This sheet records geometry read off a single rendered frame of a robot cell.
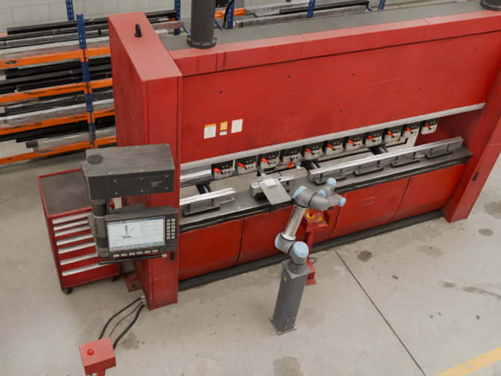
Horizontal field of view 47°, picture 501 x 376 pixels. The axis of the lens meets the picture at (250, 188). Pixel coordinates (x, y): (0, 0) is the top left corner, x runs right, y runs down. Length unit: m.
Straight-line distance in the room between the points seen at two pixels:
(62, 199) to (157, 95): 1.45
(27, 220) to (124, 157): 2.61
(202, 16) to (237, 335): 2.63
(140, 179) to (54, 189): 1.45
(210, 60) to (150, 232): 1.17
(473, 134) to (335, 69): 2.00
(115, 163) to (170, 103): 0.53
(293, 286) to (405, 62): 1.95
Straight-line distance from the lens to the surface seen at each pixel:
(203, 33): 3.82
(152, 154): 3.52
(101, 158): 3.50
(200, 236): 4.75
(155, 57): 3.74
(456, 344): 5.48
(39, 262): 5.58
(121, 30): 4.02
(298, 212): 4.27
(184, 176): 4.81
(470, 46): 5.15
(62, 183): 4.81
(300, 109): 4.44
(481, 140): 5.88
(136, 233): 3.73
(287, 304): 4.74
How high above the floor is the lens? 4.19
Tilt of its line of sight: 42 degrees down
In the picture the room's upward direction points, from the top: 8 degrees clockwise
